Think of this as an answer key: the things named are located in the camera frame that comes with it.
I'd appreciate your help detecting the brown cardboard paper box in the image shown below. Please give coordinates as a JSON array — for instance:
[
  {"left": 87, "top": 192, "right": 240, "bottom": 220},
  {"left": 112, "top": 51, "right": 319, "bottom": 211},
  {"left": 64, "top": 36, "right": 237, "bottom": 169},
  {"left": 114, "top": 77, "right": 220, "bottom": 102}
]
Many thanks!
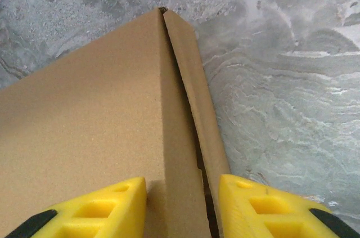
[{"left": 0, "top": 7, "right": 231, "bottom": 238}]

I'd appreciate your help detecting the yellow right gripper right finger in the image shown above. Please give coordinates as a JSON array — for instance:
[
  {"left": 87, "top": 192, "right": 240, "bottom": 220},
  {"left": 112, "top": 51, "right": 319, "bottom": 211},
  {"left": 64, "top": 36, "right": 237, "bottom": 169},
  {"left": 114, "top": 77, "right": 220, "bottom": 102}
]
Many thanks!
[{"left": 218, "top": 174, "right": 357, "bottom": 238}]

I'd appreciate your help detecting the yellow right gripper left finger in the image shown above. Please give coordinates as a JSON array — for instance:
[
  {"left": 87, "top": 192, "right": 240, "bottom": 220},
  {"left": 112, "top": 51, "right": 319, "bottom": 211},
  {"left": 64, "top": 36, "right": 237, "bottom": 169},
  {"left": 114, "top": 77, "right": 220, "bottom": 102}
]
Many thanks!
[{"left": 5, "top": 176, "right": 147, "bottom": 238}]

